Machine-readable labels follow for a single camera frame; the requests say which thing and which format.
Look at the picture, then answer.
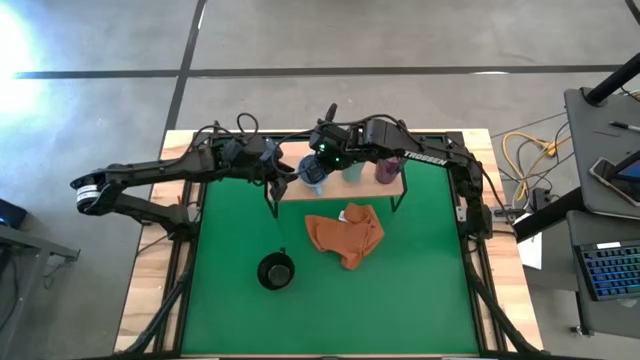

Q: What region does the dark purple cup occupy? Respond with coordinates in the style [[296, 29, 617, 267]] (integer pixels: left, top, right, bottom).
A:
[[374, 155, 408, 186]]

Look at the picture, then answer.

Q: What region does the black power strip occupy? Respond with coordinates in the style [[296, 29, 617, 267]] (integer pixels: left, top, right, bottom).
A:
[[492, 186, 552, 219]]

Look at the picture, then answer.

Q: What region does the grey desk top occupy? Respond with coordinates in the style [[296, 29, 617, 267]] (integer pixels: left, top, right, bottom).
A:
[[563, 87, 640, 221]]

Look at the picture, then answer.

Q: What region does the wooden shelf with black frame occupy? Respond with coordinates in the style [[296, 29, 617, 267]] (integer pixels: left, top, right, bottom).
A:
[[263, 133, 409, 220]]

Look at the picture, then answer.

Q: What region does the black mug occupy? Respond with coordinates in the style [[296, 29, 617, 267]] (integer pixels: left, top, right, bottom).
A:
[[256, 247, 296, 292]]

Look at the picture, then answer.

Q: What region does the black metal table frame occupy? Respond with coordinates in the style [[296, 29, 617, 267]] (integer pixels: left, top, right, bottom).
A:
[[74, 119, 576, 360]]

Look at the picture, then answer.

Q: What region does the teal plastic cup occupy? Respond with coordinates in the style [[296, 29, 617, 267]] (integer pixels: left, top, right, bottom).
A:
[[341, 159, 367, 185]]

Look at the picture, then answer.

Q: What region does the green table mat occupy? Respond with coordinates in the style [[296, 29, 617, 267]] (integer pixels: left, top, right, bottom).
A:
[[180, 135, 480, 356]]

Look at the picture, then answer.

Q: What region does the yellow cable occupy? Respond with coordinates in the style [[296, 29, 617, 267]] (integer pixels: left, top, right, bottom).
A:
[[501, 130, 575, 202]]

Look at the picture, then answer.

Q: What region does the black pole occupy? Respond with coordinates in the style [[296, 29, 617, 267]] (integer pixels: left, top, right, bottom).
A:
[[583, 52, 640, 107]]

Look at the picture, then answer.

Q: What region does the orange cloth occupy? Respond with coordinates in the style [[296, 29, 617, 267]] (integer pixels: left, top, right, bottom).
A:
[[304, 202, 386, 271]]

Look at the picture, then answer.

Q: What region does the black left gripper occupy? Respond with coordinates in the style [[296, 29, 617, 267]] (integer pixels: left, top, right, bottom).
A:
[[219, 133, 302, 203]]

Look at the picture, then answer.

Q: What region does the backlit keyboard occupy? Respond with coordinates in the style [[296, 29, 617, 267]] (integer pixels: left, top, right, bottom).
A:
[[574, 239, 640, 302]]

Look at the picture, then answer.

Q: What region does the grey keyboard desk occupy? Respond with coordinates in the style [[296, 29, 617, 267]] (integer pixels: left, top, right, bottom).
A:
[[566, 209, 640, 337]]

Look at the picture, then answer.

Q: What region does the light blue mug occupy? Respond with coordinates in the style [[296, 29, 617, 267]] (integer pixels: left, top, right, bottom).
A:
[[296, 153, 335, 198]]

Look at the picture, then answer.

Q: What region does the white paper sheet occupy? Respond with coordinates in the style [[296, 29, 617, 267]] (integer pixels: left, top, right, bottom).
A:
[[516, 212, 544, 272]]

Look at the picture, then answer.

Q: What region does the tablet with blue screen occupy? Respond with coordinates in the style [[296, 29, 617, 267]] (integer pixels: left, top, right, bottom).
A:
[[614, 149, 640, 184]]

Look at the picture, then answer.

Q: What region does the black box with blue light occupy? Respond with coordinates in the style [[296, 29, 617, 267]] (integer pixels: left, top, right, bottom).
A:
[[0, 198, 29, 231]]

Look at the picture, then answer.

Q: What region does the grey metal stand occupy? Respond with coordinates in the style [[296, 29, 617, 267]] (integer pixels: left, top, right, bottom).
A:
[[0, 223, 82, 360]]

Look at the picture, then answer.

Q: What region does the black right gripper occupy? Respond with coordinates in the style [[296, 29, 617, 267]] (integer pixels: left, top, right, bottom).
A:
[[303, 122, 355, 186]]

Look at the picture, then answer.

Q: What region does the smartphone with pale case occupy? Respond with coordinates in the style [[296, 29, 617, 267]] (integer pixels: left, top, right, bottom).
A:
[[589, 157, 640, 208]]

